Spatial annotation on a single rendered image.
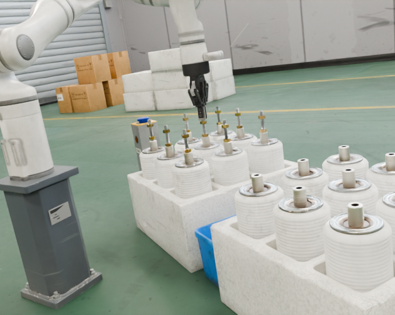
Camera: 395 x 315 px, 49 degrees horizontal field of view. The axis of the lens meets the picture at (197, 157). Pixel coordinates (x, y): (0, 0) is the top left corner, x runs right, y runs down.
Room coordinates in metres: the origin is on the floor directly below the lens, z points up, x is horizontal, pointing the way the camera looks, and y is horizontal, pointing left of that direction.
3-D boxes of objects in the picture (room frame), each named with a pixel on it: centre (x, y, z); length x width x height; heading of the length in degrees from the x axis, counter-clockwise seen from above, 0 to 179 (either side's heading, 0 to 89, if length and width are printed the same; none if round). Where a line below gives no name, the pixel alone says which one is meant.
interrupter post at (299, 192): (0.69, -0.16, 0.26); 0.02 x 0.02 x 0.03
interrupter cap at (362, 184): (0.75, -0.27, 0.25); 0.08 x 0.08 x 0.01
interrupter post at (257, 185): (0.80, -0.11, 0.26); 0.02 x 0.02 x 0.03
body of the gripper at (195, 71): (1.23, -0.03, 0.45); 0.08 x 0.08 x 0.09
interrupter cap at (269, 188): (0.80, -0.11, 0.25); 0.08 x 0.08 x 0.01
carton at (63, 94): (5.25, 1.35, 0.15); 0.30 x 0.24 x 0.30; 142
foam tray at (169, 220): (1.23, -0.03, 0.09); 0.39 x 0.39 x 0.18; 26
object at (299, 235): (0.69, -0.16, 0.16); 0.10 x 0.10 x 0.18
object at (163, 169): (1.18, 0.07, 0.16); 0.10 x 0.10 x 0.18
